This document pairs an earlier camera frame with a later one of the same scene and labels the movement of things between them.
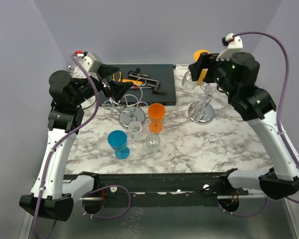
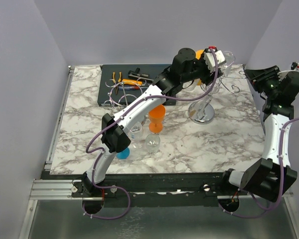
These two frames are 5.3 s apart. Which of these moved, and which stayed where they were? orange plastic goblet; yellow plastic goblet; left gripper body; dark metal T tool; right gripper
Moved: right gripper; left gripper body
Stayed: orange plastic goblet; dark metal T tool; yellow plastic goblet
